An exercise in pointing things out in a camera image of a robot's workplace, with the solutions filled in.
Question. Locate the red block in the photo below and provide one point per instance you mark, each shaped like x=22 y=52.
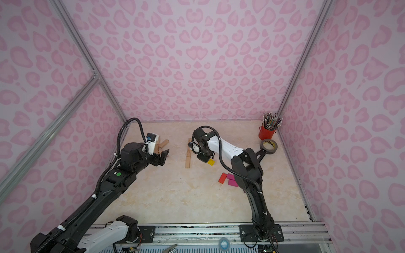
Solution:
x=222 y=178

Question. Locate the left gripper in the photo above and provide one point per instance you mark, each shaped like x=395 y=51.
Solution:
x=157 y=158

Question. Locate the magenta block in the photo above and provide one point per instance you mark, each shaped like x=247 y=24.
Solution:
x=230 y=177
x=232 y=183

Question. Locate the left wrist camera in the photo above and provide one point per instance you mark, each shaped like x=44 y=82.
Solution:
x=151 y=141

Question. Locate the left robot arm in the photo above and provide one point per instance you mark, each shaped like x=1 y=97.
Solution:
x=69 y=236

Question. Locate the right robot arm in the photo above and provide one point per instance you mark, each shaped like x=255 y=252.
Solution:
x=245 y=165

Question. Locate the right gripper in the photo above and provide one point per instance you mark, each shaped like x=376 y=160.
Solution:
x=196 y=148

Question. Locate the black stapler tool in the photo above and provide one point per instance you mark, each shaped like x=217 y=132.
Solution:
x=260 y=155

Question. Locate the red pen cup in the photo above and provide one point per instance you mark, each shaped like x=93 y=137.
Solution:
x=265 y=133

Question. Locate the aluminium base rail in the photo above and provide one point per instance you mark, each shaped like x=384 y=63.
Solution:
x=288 y=237

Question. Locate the dark tape roll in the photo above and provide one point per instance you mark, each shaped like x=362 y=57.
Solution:
x=269 y=146

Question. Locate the yellow block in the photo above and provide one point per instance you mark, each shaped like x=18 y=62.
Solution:
x=211 y=162

